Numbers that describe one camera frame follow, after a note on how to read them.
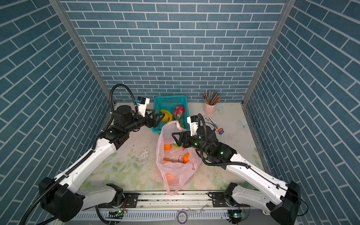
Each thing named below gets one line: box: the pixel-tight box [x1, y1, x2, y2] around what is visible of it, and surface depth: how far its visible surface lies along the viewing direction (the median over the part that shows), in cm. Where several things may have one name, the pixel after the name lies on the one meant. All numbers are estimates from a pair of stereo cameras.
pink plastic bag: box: [156, 120, 203, 196], surface depth 75 cm
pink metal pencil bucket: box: [203, 102, 216, 115], surface depth 110 cm
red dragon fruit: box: [173, 105, 186, 121], surface depth 107 cm
